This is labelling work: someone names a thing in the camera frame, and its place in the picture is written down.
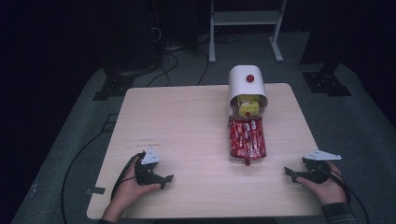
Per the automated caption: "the black looped floor cable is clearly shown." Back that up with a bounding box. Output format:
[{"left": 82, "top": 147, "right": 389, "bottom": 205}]
[{"left": 146, "top": 50, "right": 180, "bottom": 89}]

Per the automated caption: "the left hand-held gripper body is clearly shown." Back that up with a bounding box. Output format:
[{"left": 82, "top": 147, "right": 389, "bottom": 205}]
[{"left": 134, "top": 148, "right": 166, "bottom": 187}]

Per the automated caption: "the white metal stand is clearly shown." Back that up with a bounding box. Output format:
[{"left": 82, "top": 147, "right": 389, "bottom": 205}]
[{"left": 208, "top": 0, "right": 289, "bottom": 64}]

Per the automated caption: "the person's left hand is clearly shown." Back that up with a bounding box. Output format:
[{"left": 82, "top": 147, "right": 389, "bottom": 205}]
[{"left": 110, "top": 156, "right": 163, "bottom": 216}]

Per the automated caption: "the black stand base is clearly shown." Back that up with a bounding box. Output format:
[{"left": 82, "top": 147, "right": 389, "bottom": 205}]
[
  {"left": 302, "top": 70, "right": 353, "bottom": 98},
  {"left": 92, "top": 74, "right": 135, "bottom": 102}
]

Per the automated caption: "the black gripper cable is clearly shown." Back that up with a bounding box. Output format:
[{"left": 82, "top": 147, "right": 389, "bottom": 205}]
[
  {"left": 306, "top": 162, "right": 372, "bottom": 224},
  {"left": 110, "top": 152, "right": 145, "bottom": 201}
]

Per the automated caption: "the thin black floor cable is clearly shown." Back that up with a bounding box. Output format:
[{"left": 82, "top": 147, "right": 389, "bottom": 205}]
[{"left": 196, "top": 46, "right": 210, "bottom": 87}]

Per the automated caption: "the yellow round cup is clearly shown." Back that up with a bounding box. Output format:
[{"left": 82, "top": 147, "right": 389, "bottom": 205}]
[{"left": 238, "top": 101, "right": 261, "bottom": 118}]

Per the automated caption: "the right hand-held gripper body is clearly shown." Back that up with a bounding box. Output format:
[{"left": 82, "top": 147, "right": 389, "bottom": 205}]
[{"left": 301, "top": 149, "right": 343, "bottom": 185}]

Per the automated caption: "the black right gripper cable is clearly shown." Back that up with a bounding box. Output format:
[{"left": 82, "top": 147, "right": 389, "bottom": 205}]
[{"left": 306, "top": 162, "right": 372, "bottom": 224}]

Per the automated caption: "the pile of red snack packets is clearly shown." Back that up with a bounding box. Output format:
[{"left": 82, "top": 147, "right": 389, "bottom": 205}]
[{"left": 229, "top": 119, "right": 267, "bottom": 161}]

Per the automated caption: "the grey tape strip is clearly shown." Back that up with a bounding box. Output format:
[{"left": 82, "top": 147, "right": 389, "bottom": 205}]
[{"left": 85, "top": 186, "right": 106, "bottom": 196}]

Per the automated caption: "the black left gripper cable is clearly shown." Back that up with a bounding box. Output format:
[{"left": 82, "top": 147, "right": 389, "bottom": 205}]
[{"left": 110, "top": 152, "right": 145, "bottom": 201}]

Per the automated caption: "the person's right hand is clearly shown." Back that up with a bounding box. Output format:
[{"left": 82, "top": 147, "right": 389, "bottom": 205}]
[{"left": 294, "top": 161, "right": 347, "bottom": 206}]

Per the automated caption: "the white mini drawer cabinet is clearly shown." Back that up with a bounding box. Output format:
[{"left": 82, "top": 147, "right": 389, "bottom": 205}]
[{"left": 227, "top": 64, "right": 269, "bottom": 119}]

